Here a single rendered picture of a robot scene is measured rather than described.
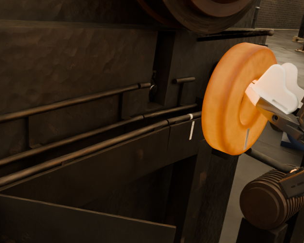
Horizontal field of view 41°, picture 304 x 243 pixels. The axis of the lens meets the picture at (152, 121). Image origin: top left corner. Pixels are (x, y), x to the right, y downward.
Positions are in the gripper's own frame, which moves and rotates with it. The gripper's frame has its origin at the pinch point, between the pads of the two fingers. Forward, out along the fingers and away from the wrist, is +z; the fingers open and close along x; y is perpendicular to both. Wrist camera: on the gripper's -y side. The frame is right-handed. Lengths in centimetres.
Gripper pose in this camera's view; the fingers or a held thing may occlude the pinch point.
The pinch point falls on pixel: (245, 86)
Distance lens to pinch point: 57.8
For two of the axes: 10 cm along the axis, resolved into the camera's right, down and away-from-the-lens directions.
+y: 3.4, -8.2, -4.7
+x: -6.5, 1.6, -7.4
